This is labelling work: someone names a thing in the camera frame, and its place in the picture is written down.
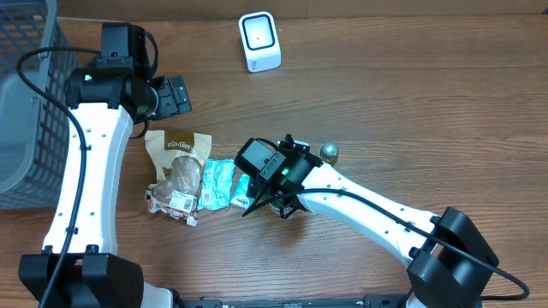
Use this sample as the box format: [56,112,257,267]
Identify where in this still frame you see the green white round jar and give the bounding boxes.
[269,202,295,219]

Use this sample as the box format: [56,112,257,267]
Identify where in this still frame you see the teal white carton pack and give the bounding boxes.
[230,174,253,210]

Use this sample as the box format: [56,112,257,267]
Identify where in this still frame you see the teal white packet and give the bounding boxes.
[198,159,235,210]

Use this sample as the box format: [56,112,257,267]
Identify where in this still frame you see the brown Pantree snack pouch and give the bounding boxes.
[145,130,212,227]

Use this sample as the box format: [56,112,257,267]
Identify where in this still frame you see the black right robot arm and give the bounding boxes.
[235,135,498,307]

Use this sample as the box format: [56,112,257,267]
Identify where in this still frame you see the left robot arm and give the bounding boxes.
[19,22,191,307]

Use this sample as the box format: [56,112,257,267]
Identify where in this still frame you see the grey plastic mesh basket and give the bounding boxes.
[1,0,80,210]

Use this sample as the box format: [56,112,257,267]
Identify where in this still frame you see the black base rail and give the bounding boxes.
[174,294,407,308]

